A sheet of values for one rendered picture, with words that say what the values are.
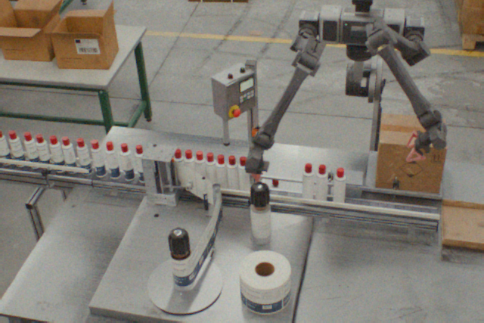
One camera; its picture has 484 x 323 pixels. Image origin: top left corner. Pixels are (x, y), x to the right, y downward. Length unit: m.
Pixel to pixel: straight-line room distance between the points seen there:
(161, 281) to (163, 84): 3.11
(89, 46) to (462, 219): 2.50
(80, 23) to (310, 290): 2.59
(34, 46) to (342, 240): 2.54
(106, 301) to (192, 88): 3.09
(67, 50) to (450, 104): 2.92
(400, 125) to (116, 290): 1.48
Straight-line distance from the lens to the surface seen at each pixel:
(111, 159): 3.25
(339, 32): 3.27
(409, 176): 3.20
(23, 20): 4.90
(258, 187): 2.72
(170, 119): 5.23
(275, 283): 2.57
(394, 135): 3.14
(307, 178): 3.00
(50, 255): 3.10
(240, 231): 2.97
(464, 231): 3.13
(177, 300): 2.72
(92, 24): 4.60
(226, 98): 2.85
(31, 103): 5.75
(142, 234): 3.01
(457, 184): 3.37
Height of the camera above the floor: 2.96
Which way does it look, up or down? 37 degrees down
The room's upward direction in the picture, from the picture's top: 3 degrees counter-clockwise
